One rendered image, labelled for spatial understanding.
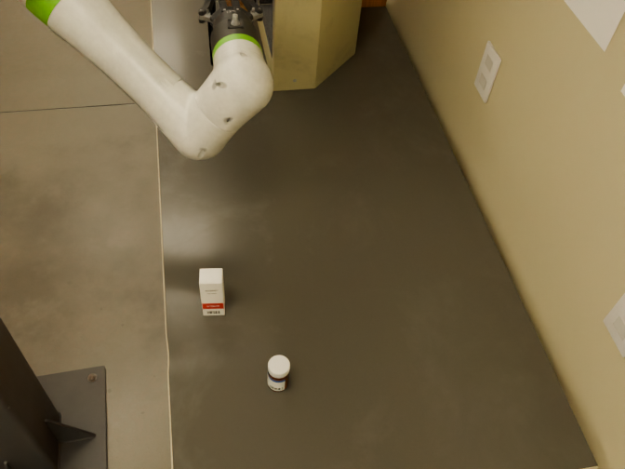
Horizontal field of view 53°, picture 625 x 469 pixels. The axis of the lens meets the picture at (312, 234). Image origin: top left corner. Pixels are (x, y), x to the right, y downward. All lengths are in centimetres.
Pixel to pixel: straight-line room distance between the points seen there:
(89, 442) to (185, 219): 100
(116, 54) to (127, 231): 149
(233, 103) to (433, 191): 56
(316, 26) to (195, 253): 63
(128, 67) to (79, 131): 190
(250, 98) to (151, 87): 19
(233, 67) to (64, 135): 202
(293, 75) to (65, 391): 127
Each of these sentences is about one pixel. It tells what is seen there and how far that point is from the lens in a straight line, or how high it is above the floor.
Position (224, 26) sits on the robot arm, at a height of 132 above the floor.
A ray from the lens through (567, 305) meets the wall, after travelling 125.
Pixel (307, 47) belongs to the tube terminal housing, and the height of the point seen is 107.
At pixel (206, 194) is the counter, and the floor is 94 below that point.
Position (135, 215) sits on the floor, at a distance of 265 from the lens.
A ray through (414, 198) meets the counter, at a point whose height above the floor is 94.
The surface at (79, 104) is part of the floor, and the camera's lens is 321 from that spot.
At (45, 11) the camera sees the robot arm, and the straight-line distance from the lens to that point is 122.
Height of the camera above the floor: 197
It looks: 51 degrees down
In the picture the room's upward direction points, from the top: 6 degrees clockwise
